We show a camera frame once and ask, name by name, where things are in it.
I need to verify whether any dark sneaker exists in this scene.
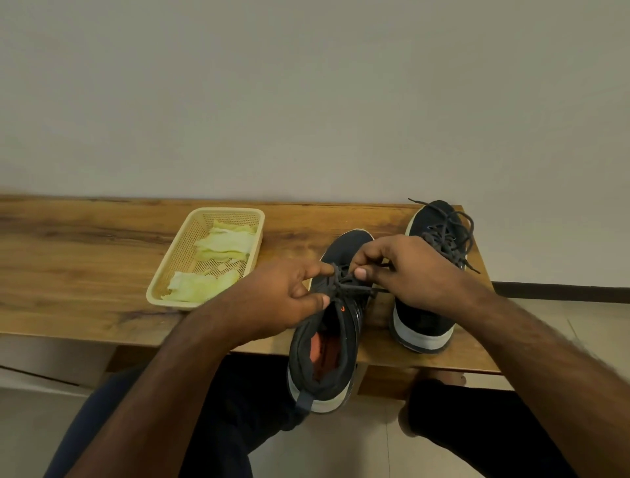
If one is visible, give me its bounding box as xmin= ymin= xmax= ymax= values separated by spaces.
xmin=287 ymin=228 xmax=377 ymax=414
xmin=389 ymin=199 xmax=476 ymax=355

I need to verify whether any cream plastic mesh basket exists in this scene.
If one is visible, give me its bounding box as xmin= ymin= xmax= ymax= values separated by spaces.
xmin=145 ymin=207 xmax=266 ymax=311

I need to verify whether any person's left hand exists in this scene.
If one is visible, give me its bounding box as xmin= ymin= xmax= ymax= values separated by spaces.
xmin=211 ymin=258 xmax=335 ymax=348

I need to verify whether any person's left forearm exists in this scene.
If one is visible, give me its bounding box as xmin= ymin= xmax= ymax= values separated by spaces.
xmin=66 ymin=305 xmax=240 ymax=478

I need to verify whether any person's right hand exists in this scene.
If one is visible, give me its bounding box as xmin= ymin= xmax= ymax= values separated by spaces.
xmin=348 ymin=234 xmax=486 ymax=321

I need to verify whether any dark baseboard strip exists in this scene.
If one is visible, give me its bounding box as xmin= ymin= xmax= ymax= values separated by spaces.
xmin=492 ymin=281 xmax=630 ymax=305

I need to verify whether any person's right forearm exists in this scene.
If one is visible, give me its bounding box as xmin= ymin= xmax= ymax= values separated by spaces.
xmin=460 ymin=285 xmax=630 ymax=478

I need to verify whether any grey shoelace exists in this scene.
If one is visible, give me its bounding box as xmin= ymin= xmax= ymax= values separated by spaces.
xmin=324 ymin=261 xmax=394 ymax=301
xmin=408 ymin=198 xmax=481 ymax=274

